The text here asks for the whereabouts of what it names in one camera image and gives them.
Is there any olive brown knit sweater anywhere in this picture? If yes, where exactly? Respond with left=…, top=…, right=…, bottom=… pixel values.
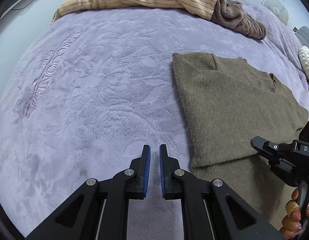
left=173, top=53, right=308, bottom=228

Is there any pale round plush pillow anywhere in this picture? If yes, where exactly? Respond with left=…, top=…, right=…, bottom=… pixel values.
left=262, top=0, right=289, bottom=25

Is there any right hand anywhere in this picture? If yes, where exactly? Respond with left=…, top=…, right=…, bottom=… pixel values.
left=279, top=189, right=302, bottom=239

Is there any grey quilted headboard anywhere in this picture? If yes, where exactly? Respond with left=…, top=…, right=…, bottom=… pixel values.
left=295, top=26, right=309, bottom=48

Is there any lilac embossed bed blanket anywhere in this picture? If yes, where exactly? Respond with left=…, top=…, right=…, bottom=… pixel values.
left=0, top=2, right=309, bottom=239

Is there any white braided cushion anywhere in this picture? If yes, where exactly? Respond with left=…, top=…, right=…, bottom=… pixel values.
left=298, top=46, right=309, bottom=80

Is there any black monitor cable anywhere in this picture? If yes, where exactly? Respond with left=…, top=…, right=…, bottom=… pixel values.
left=10, top=0, right=38, bottom=11

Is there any dark brown quilted garment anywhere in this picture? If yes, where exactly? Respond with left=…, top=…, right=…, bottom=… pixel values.
left=210, top=0, right=267, bottom=40

